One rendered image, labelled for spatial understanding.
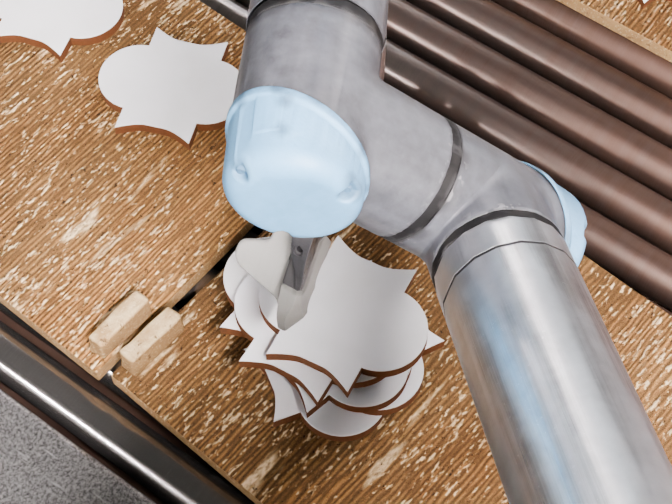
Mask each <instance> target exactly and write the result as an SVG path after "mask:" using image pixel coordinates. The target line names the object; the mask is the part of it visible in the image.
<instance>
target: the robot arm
mask: <svg viewBox="0 0 672 504"><path fill-rule="evenodd" d="M388 4H389V0H250V4H249V9H248V15H247V21H246V34H245V39H244V44H243V49H242V55H241V60H240V66H239V71H238V77H237V82H236V87H235V93H234V98H233V103H232V104H231V106H230V108H229V111H228V114H227V117H226V123H225V137H226V150H225V158H224V166H223V174H222V183H223V189H224V193H225V195H226V197H227V199H228V201H229V203H230V204H231V206H232V207H233V208H234V210H235V211H236V212H237V213H238V214H239V215H240V216H241V217H243V218H244V219H245V220H247V221H248V222H250V223H251V224H253V225H255V226H257V227H259V228H261V229H264V230H266V231H269V232H273V233H272V235H271V237H269V238H267V239H256V238H245V239H242V240H241V241H240V242H239V243H238V245H237V247H236V251H235V256H236V260H237V262H238V264H239V265H240V266H241V267H242V268H243V269H244V270H245V271H246V272H247V273H249V274H250V275H251V276H252V277H253V278H254V279H255V280H256V281H258V282H259V283H260V284H261V285H262V286H263V287H264V288H266V289H267V290H268V291H269V292H270V293H271V294H272V295H273V296H274V297H275V298H276V300H277V304H278V307H277V327H278V328H279V329H281V330H283V331H286V330H288V329H289V328H290V327H292V326H293V325H294V324H296V323H297V322H298V321H300V320H301V319H303V318H304V317H305V315H306V314H307V308H308V303H309V300H310V298H311V295H312V293H313V291H314V289H315V284H316V279H317V276H318V273H319V270H320V268H321V266H322V264H323V262H324V260H325V258H326V256H327V254H328V251H329V248H330V245H331V241H330V239H329V238H328V237H327V236H326V235H330V234H333V233H336V232H339V231H341V230H343V229H344V228H346V227H347V226H349V225H350V224H351V223H354V224H356V225H358V226H360V227H362V228H364V229H366V230H368V231H370V232H372V233H374V234H376V235H378V236H380V237H382V238H384V239H385V240H387V241H390V242H392V243H393V244H395V245H397V246H399V247H401V248H403V249H405V250H407V251H409V252H411V253H412V254H414V255H416V256H418V257H419V258H421V259H422V260H423V261H424V262H425V263H426V265H427V268H428V271H429V274H430V277H431V280H432V282H433V284H434V288H435V291H436V294H437V297H438V300H439V303H440V306H441V309H442V311H443V314H444V317H445V320H446V323H447V326H448V329H449V332H450V335H451V337H452V340H453V343H454V346H455V349H456V352H457V355H458V358H459V361H460V363H461V366H462V369H463V372H464V375H465V378H466V381H467V384H468V387H469V389H470V392H471V395H472V398H473V401H474V404H475V407H476V410H477V413H478V416H479V418H480V421H481V424H482V427H483V430H484V433H485V436H486V439H487V442H488V444H489V447H490V450H491V453H492V456H493V459H494V462H495V465H496V468H497V470H498V473H499V476H500V479H501V482H502V485H503V488H504V491H505V494H506V496H507V499H508V502H509V504H672V466H671V464H670V462H669V459H668V457H667V455H666V453H665V451H664V449H663V447H662V445H661V443H660V440H659V438H658V436H657V434H656V432H655V430H654V428H653V426H652V424H651V421H650V419H649V417H648V415H647V413H646V411H645V409H644V407H643V404H642V402H641V400H640V398H639V396H638V394H637V392H636V390H635V388H634V385H633V383H632V381H631V379H630V377H629V375H628V373H627V371H626V369H625V366H624V364H623V362H622V360H621V358H620V356H619V354H618V352H617V349H616V347H615V345H614V343H613V341H612V339H611V337H610V335H609V333H608V330H607V328H606V326H605V324H604V322H603V320H602V318H601V316H600V314H599V311H598V309H597V307H596V305H595V303H594V301H593V299H592V297H591V295H590V292H589V290H588V288H587V286H586V284H585V282H584V280H583V278H582V275H581V273H580V271H579V269H578V266H579V264H580V262H581V259H582V257H583V254H584V251H585V247H586V239H585V238H584V230H585V228H586V226H587V220H586V216H585V213H584V210H583V208H582V206H581V204H580V203H579V201H578V200H577V199H576V198H575V197H574V196H573V195H572V194H571V193H570V192H568V191H567V190H565V189H564V188H562V187H561V186H559V185H558V184H556V183H555V181H554V180H553V179H552V178H551V177H550V176H549V175H548V174H546V173H545V172H544V171H542V170H541V169H539V168H537V167H535V166H533V165H531V164H529V163H526V162H523V161H519V160H517V159H516V158H514V157H512V156H511V155H509V154H507V153H506V152H504V151H502V150H500V149H499V148H497V147H495V146H494V145H492V144H490V143H488V142H487V141H485V140H483V139H482V138H480V137H478V136H477V135H475V134H473V133H471V132H470V131H468V130H466V129H465V128H463V127H461V126H459V125H458V124H456V123H454V122H453V121H451V120H449V119H447V118H446V117H444V116H442V115H440V114H438V113H437V112H435V111H433V110H432V109H430V108H428V107H426V106H425V105H423V104H421V103H420V102H418V101H416V100H415V99H413V98H411V97H410V96H408V95H406V94H405V93H403V92H401V91H399V90H398V89H396V88H394V87H393V86H391V85H389V84H387V83H386V82H384V81H383V80H384V72H385V55H386V37H387V19H388Z"/></svg>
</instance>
